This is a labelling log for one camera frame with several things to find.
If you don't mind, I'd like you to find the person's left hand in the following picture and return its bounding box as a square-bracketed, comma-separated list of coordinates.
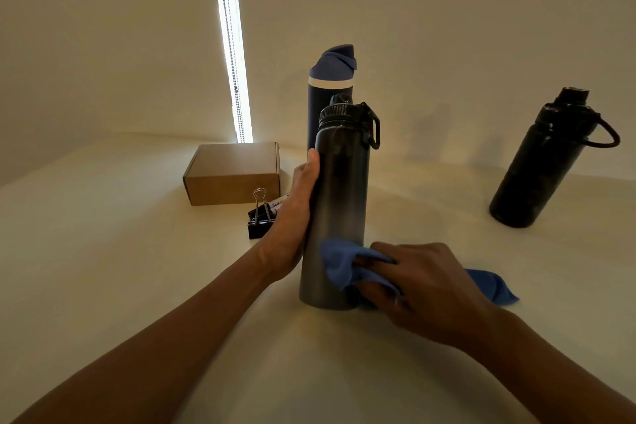
[256, 148, 321, 283]

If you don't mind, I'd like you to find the person's right hand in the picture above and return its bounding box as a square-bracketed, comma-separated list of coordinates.
[352, 241, 503, 350]

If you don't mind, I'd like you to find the black binder clip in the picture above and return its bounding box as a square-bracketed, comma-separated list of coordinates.
[247, 187, 277, 240]

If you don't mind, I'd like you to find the blue cloth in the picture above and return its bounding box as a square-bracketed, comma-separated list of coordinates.
[319, 238, 520, 308]

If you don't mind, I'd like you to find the black grey gradient bottle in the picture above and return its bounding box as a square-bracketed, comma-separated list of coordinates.
[298, 93, 382, 311]

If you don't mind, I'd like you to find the brown paper box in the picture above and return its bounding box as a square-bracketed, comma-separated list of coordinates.
[182, 142, 282, 207]

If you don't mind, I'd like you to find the black bottle with loop handle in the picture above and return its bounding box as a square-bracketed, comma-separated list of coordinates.
[488, 86, 621, 229]

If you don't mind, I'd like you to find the navy bottle with blue lid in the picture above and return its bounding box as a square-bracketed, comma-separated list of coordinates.
[307, 44, 358, 151]

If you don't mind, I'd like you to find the person's left forearm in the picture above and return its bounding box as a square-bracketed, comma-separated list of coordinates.
[12, 244, 274, 424]

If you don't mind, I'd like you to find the person's right forearm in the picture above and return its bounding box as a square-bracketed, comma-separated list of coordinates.
[464, 309, 636, 424]

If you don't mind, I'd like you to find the beaded blind chain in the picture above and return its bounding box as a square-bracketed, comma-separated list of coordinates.
[211, 0, 249, 143]

